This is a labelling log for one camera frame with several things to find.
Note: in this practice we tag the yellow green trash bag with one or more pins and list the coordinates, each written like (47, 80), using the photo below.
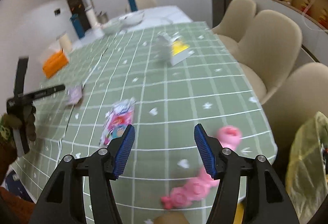
(306, 177)

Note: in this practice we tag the teal thermos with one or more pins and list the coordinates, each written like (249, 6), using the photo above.
(77, 26)
(133, 6)

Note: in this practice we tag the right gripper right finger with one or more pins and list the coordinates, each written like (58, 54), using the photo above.
(266, 198)

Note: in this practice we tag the teal thermos near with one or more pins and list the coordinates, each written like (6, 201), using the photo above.
(77, 26)

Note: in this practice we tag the beige chair near bin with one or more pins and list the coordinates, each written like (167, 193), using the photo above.
(299, 98)

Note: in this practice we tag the white thermos bottle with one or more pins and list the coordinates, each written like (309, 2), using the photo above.
(91, 16)

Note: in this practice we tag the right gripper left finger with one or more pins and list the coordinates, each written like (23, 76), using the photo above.
(61, 200)

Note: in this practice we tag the colourful cartoon drink carton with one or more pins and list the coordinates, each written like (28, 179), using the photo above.
(117, 119)

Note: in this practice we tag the white yellow gift box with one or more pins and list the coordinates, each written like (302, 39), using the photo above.
(172, 49)

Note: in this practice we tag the light green bowl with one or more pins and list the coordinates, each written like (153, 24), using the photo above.
(112, 27)

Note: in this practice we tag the orange tissue box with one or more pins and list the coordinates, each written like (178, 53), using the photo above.
(53, 59)

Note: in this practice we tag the beige middle chair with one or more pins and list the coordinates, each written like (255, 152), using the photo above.
(268, 51)

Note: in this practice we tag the white bowl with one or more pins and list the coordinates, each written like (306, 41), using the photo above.
(132, 18)

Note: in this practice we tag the teal thermos far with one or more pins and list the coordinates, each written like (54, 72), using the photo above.
(133, 6)

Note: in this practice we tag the beige far chair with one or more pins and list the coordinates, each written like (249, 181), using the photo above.
(235, 22)

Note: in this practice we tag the green checked tablecloth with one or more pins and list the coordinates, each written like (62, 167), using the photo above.
(207, 88)

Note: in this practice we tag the small purple wrapper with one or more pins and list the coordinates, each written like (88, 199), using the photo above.
(75, 95)

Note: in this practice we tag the left gloved hand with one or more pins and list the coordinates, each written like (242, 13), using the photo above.
(9, 123)

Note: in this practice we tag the cream cup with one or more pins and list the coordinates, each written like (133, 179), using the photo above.
(65, 43)

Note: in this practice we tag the pink caterpillar toy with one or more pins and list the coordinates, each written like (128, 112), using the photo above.
(197, 188)

